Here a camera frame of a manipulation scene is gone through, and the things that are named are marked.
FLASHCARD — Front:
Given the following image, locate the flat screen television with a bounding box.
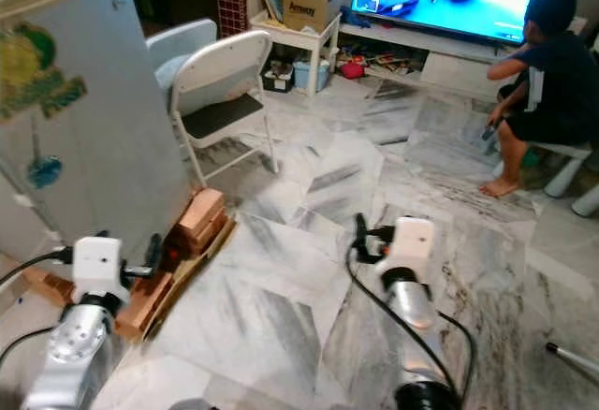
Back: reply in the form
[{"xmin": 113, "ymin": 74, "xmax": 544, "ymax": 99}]
[{"xmin": 351, "ymin": 0, "xmax": 567, "ymax": 44}]

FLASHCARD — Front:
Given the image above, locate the red bowl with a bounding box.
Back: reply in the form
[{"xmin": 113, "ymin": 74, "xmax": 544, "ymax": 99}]
[{"xmin": 340, "ymin": 57, "xmax": 366, "ymax": 81}]

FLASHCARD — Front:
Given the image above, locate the blue storage bin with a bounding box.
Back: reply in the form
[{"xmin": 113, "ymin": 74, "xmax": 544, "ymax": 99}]
[{"xmin": 293, "ymin": 57, "xmax": 331, "ymax": 91}]

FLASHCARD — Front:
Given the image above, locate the black storage basket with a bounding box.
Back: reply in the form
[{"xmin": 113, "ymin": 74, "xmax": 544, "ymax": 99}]
[{"xmin": 262, "ymin": 59, "xmax": 296, "ymax": 93}]

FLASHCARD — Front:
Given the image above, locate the white side table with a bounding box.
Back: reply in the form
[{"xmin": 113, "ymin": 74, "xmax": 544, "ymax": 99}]
[{"xmin": 248, "ymin": 7, "xmax": 341, "ymax": 97}]

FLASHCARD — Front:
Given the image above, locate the brown cardboard box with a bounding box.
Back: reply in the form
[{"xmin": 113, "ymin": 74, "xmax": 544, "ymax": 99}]
[{"xmin": 281, "ymin": 0, "xmax": 343, "ymax": 33}]

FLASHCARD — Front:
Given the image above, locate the white folding chair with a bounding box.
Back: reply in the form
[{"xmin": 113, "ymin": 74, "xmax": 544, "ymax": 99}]
[{"xmin": 168, "ymin": 28, "xmax": 280, "ymax": 186}]

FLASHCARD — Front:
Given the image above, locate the child in dark clothes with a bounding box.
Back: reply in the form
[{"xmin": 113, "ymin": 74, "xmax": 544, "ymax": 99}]
[{"xmin": 477, "ymin": 0, "xmax": 599, "ymax": 198}]

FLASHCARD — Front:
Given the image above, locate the white fridge door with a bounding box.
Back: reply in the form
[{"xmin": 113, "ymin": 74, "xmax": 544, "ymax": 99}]
[{"xmin": 0, "ymin": 0, "xmax": 193, "ymax": 242}]

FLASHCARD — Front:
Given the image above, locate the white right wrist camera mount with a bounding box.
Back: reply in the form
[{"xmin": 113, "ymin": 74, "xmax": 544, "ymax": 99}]
[{"xmin": 376, "ymin": 215, "xmax": 436, "ymax": 285}]

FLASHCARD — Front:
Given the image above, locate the wooden pallet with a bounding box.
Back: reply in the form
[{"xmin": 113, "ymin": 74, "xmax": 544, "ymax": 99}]
[{"xmin": 140, "ymin": 218, "xmax": 238, "ymax": 345}]

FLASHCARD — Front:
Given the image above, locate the white TV bench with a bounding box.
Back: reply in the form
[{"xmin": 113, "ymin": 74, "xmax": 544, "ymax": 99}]
[{"xmin": 337, "ymin": 22, "xmax": 525, "ymax": 102}]

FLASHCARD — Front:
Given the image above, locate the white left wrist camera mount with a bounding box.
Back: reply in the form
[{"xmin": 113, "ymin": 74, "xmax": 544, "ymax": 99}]
[{"xmin": 72, "ymin": 235, "xmax": 130, "ymax": 303}]

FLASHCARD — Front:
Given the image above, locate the grey metal rod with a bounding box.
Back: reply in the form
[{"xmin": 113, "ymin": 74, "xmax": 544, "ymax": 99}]
[{"xmin": 545, "ymin": 340, "xmax": 599, "ymax": 383}]

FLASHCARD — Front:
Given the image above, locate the blue fridge magnet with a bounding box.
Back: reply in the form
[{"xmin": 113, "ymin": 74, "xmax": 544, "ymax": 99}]
[{"xmin": 26, "ymin": 153, "xmax": 64, "ymax": 191}]

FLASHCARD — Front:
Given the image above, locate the yellow green fridge magnet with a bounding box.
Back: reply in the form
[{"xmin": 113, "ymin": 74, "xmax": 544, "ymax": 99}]
[{"xmin": 0, "ymin": 22, "xmax": 88, "ymax": 121}]

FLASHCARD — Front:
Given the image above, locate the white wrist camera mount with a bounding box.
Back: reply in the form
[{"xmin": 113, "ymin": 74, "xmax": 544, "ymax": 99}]
[
  {"xmin": 376, "ymin": 215, "xmax": 436, "ymax": 285},
  {"xmin": 72, "ymin": 235, "xmax": 130, "ymax": 303}
]

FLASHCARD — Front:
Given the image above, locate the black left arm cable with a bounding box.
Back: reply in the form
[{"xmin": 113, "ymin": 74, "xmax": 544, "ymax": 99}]
[
  {"xmin": 0, "ymin": 326, "xmax": 62, "ymax": 366},
  {"xmin": 0, "ymin": 251, "xmax": 76, "ymax": 289}
]

